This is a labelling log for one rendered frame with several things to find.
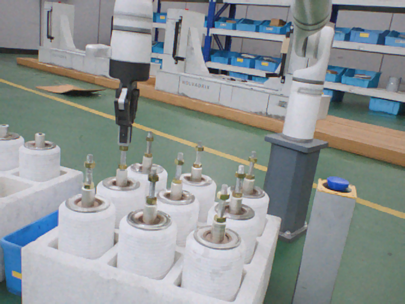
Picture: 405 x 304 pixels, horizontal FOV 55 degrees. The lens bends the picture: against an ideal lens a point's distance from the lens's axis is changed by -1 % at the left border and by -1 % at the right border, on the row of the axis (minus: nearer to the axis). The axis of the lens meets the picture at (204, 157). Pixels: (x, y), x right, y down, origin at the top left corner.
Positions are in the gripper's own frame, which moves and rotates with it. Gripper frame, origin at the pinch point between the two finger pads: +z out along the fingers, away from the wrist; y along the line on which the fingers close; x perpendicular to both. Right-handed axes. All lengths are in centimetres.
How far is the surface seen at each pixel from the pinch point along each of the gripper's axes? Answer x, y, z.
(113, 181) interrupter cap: 1.9, 0.6, 10.1
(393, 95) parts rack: -249, 401, 14
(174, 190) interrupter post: -10.8, -4.8, 8.5
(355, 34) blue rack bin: -204, 444, -53
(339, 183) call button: -40.6, -7.4, 2.6
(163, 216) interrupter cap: -9.6, -13.7, 10.0
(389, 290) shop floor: -67, 11, 36
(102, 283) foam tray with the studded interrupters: -1.6, -21.2, 19.0
